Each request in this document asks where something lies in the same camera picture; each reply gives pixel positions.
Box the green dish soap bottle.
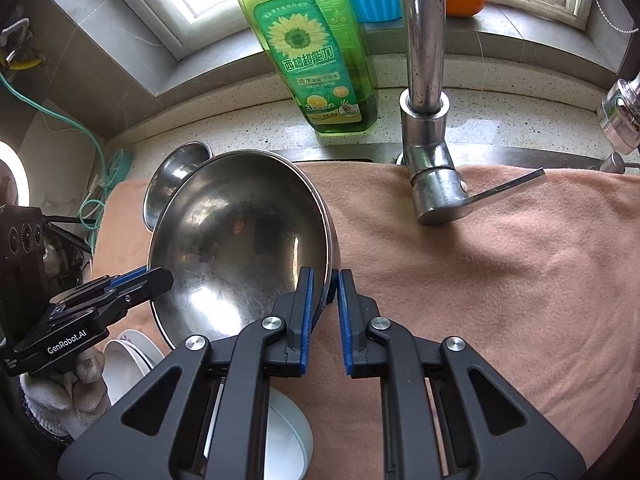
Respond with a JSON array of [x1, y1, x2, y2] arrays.
[[236, 0, 380, 136]]

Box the chrome faucet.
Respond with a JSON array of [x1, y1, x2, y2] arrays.
[[395, 0, 547, 227]]

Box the green hose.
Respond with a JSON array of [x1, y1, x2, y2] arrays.
[[0, 67, 134, 257]]

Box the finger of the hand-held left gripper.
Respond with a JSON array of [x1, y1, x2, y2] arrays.
[[47, 266, 175, 332]]

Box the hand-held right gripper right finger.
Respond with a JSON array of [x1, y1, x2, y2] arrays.
[[337, 269, 586, 480]]

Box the red bowl with steel inside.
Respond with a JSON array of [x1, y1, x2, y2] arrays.
[[143, 141, 212, 234]]

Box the person's left hand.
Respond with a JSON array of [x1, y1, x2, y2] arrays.
[[20, 346, 112, 442]]

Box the chrome sprayer head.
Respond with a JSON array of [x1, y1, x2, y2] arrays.
[[597, 72, 640, 157]]

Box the white ring light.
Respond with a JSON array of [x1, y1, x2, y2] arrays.
[[0, 140, 25, 207]]

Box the stainless steel bowl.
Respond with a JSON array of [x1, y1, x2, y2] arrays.
[[146, 149, 344, 354]]

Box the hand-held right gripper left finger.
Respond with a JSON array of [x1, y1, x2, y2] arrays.
[[57, 266, 316, 480]]

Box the light blue bowl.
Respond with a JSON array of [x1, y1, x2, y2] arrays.
[[202, 385, 315, 480]]

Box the plain white plate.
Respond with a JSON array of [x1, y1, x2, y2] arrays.
[[102, 329, 166, 407]]

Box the brown towel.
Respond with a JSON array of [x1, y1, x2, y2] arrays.
[[92, 159, 640, 472]]

